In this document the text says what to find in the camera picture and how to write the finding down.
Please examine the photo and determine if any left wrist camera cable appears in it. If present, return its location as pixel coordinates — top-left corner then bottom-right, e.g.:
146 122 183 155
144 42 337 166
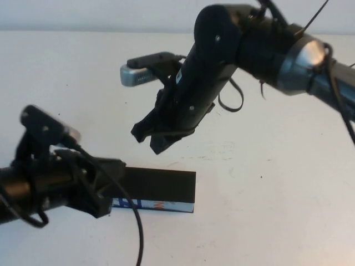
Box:
54 132 144 266

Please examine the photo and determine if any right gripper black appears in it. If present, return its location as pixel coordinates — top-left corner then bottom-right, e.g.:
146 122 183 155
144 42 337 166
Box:
131 66 222 155

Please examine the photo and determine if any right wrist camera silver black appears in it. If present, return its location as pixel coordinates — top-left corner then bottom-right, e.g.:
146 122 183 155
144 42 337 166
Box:
119 52 178 88

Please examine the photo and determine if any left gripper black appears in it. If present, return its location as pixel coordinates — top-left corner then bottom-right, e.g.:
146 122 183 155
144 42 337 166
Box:
41 151 127 219

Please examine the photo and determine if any black printed glasses case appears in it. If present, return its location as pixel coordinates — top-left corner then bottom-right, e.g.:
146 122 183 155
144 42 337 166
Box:
110 167 197 214

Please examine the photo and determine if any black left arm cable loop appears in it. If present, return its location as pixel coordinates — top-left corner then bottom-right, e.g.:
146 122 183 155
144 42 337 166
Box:
0 185 49 228

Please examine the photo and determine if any black strap loop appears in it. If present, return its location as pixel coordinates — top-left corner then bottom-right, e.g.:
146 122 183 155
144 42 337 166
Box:
217 76 245 113

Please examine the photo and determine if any black cable along right arm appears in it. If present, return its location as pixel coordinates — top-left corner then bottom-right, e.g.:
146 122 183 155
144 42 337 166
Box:
323 43 355 145

